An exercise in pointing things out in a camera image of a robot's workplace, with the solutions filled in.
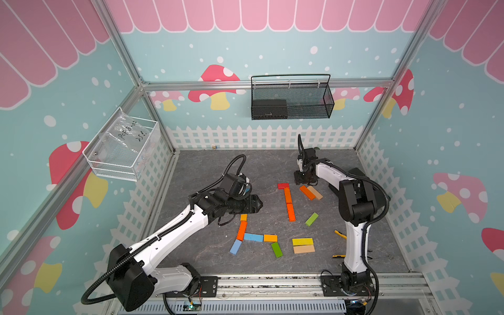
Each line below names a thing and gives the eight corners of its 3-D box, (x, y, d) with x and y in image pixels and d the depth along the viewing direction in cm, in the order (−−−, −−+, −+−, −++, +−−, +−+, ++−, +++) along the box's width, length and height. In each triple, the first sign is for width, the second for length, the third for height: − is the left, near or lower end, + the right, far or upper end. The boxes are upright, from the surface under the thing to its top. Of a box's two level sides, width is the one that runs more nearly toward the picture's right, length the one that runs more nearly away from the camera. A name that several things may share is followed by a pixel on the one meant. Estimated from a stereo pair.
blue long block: (243, 239, 88) (243, 238, 87) (244, 234, 90) (244, 232, 88) (262, 242, 87) (263, 240, 86) (263, 236, 89) (263, 235, 87)
